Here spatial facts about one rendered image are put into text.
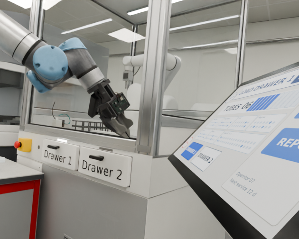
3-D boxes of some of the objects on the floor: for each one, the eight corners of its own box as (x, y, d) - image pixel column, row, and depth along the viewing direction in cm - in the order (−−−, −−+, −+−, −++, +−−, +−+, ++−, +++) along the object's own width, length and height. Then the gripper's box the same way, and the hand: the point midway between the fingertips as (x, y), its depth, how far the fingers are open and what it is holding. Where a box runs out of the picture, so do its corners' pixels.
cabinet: (129, 439, 78) (150, 199, 79) (3, 286, 141) (15, 153, 142) (227, 291, 154) (237, 170, 155) (116, 234, 217) (124, 148, 218)
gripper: (93, 87, 69) (132, 143, 75) (113, 73, 75) (147, 127, 80) (80, 94, 76) (116, 146, 81) (100, 82, 81) (133, 131, 87)
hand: (125, 135), depth 82 cm, fingers closed
